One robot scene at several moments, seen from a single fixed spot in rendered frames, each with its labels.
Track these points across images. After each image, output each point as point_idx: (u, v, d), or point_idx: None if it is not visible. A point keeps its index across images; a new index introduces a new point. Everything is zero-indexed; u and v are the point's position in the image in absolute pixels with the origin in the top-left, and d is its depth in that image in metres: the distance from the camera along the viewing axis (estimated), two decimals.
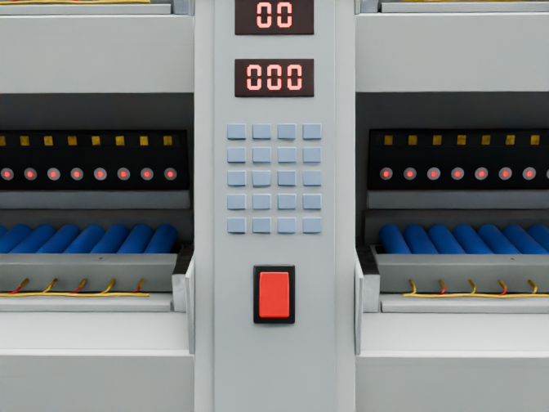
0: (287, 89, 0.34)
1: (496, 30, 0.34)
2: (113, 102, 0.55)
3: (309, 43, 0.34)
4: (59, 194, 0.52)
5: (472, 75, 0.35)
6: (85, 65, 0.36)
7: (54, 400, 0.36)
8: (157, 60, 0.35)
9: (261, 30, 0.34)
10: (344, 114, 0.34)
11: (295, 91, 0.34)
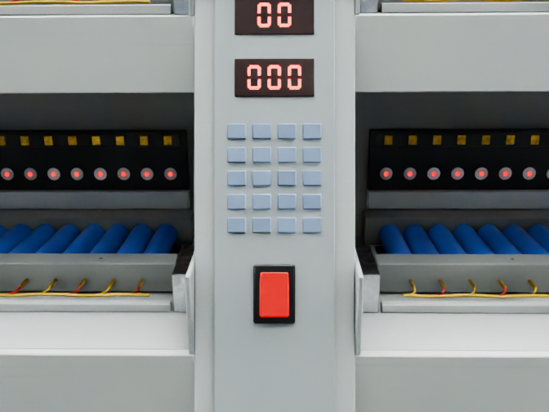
0: (287, 89, 0.34)
1: (496, 30, 0.34)
2: (113, 102, 0.55)
3: (309, 43, 0.34)
4: (59, 194, 0.52)
5: (472, 75, 0.35)
6: (85, 65, 0.36)
7: (54, 400, 0.36)
8: (157, 60, 0.35)
9: (261, 30, 0.34)
10: (344, 114, 0.34)
11: (295, 91, 0.34)
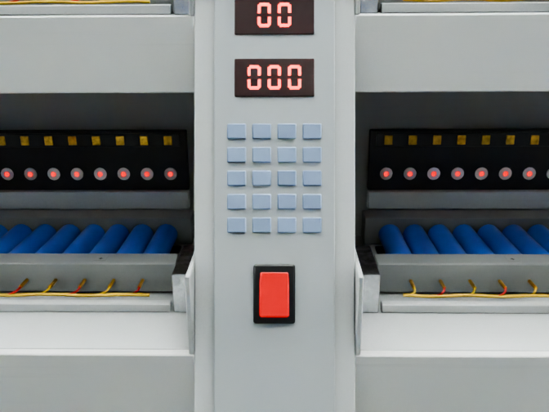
0: (287, 89, 0.34)
1: (496, 30, 0.34)
2: (113, 102, 0.55)
3: (309, 43, 0.34)
4: (59, 194, 0.52)
5: (472, 75, 0.35)
6: (85, 65, 0.36)
7: (54, 400, 0.36)
8: (157, 60, 0.35)
9: (261, 30, 0.34)
10: (344, 114, 0.34)
11: (295, 91, 0.34)
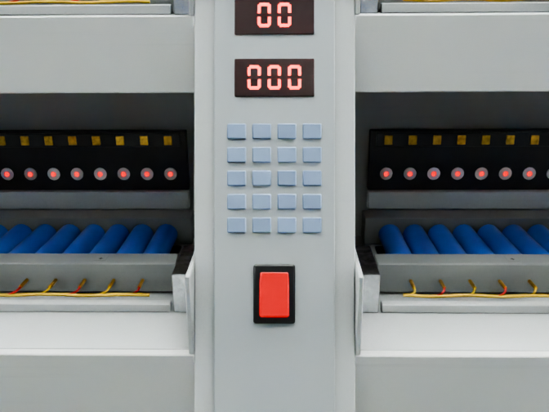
0: (287, 89, 0.34)
1: (496, 30, 0.34)
2: (113, 102, 0.55)
3: (309, 43, 0.34)
4: (59, 194, 0.52)
5: (472, 75, 0.35)
6: (85, 65, 0.36)
7: (54, 400, 0.36)
8: (157, 60, 0.35)
9: (261, 30, 0.34)
10: (344, 114, 0.34)
11: (295, 91, 0.34)
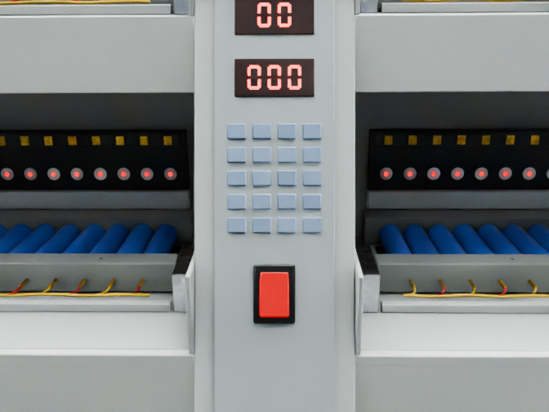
0: (287, 89, 0.34)
1: (496, 30, 0.34)
2: (113, 102, 0.55)
3: (309, 43, 0.34)
4: (59, 194, 0.52)
5: (472, 75, 0.35)
6: (85, 65, 0.36)
7: (54, 400, 0.36)
8: (157, 60, 0.35)
9: (261, 30, 0.34)
10: (344, 114, 0.34)
11: (295, 91, 0.34)
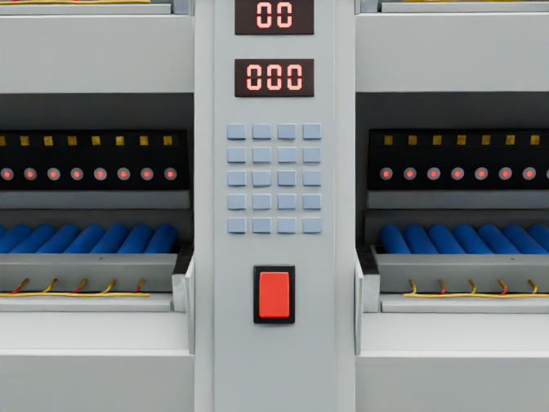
0: (287, 89, 0.34)
1: (496, 30, 0.34)
2: (113, 102, 0.55)
3: (309, 43, 0.34)
4: (59, 194, 0.52)
5: (472, 75, 0.35)
6: (85, 65, 0.36)
7: (54, 400, 0.36)
8: (157, 60, 0.35)
9: (261, 30, 0.34)
10: (344, 114, 0.34)
11: (295, 91, 0.34)
